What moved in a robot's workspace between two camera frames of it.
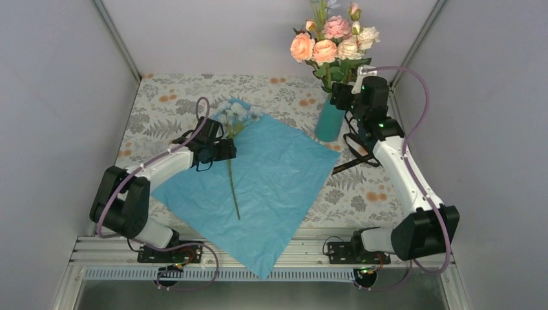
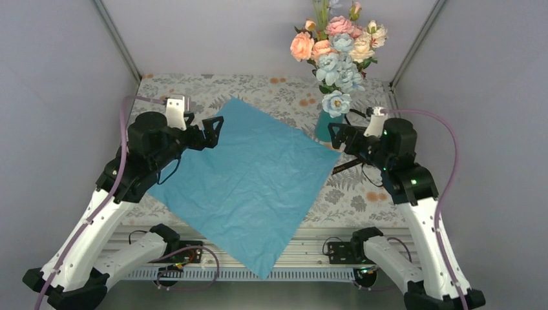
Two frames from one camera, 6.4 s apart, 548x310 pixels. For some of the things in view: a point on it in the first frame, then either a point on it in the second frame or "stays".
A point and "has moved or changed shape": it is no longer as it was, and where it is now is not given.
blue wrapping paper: x=249 y=207 stays
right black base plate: x=340 y=253 stays
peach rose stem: x=320 y=53 stays
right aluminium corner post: x=430 y=19 stays
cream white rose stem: x=353 y=48 has moved or changed shape
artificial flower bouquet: x=233 y=117 → x=342 y=49
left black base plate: x=187 y=254 stays
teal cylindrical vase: x=329 y=122 stays
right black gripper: x=339 y=92 → x=355 y=134
